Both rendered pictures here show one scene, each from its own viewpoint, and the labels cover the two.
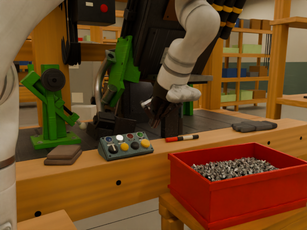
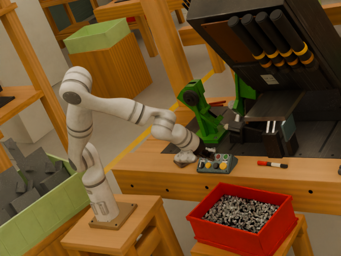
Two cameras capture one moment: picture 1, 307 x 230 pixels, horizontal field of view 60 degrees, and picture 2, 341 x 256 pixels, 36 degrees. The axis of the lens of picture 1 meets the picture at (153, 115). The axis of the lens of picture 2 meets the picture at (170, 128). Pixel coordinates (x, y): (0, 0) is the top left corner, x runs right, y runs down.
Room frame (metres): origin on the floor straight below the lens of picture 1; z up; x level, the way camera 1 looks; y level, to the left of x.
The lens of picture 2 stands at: (0.12, -1.64, 1.98)
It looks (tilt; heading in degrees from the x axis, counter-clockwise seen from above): 25 degrees down; 73
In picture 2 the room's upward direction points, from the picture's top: 21 degrees counter-clockwise
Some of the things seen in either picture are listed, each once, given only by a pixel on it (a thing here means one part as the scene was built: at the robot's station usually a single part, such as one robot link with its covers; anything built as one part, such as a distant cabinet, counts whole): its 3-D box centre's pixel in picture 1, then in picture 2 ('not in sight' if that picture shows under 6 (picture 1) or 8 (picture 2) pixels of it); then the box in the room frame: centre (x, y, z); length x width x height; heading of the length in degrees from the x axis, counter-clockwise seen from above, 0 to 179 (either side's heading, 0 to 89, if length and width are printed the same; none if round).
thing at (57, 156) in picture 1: (63, 154); (185, 157); (0.73, 0.26, 0.91); 0.10 x 0.08 x 0.03; 178
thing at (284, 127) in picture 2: (175, 114); (290, 134); (1.05, -0.09, 0.97); 0.10 x 0.02 x 0.14; 30
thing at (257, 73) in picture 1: (232, 65); not in sight; (6.77, -1.98, 1.14); 2.45 x 0.55 x 2.28; 118
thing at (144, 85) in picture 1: (143, 85); (315, 74); (1.31, 0.05, 1.07); 0.30 x 0.18 x 0.34; 120
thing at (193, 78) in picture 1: (165, 78); (284, 93); (1.09, -0.05, 1.11); 0.39 x 0.16 x 0.03; 30
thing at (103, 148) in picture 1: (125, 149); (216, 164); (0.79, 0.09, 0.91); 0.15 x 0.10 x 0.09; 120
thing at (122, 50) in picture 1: (126, 64); (249, 78); (1.05, 0.10, 1.17); 0.13 x 0.12 x 0.20; 120
